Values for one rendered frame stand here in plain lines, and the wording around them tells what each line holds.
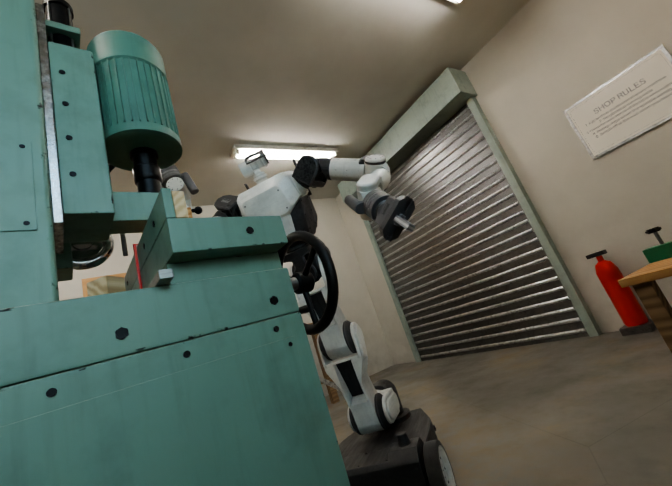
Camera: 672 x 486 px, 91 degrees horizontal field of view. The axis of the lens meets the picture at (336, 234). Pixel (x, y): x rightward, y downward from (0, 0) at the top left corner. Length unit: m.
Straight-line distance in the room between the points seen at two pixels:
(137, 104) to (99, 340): 0.56
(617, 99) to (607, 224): 0.91
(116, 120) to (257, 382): 0.64
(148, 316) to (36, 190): 0.31
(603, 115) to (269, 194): 2.61
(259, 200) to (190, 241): 0.83
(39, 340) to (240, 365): 0.25
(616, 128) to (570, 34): 0.83
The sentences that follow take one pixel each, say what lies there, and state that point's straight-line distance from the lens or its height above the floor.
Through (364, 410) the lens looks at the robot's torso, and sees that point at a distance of 1.60.
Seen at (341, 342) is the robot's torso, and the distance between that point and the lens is 1.48.
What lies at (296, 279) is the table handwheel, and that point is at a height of 0.82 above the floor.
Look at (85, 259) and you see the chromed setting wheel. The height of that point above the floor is 0.98.
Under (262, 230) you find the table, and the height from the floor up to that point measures 0.87.
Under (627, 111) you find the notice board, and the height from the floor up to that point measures 1.44.
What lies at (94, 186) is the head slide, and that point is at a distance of 0.81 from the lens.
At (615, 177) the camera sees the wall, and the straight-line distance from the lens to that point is 3.23.
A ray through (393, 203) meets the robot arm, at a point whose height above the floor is 0.91.
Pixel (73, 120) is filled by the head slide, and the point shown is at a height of 1.21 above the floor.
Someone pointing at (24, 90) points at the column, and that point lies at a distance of 0.87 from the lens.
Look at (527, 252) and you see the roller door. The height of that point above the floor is 0.78.
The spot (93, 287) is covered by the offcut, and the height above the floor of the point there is 0.82.
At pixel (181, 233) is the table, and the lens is 0.58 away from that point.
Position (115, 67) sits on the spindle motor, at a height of 1.38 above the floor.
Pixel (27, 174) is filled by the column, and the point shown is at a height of 1.05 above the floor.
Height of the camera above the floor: 0.65
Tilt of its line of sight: 16 degrees up
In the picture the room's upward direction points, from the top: 19 degrees counter-clockwise
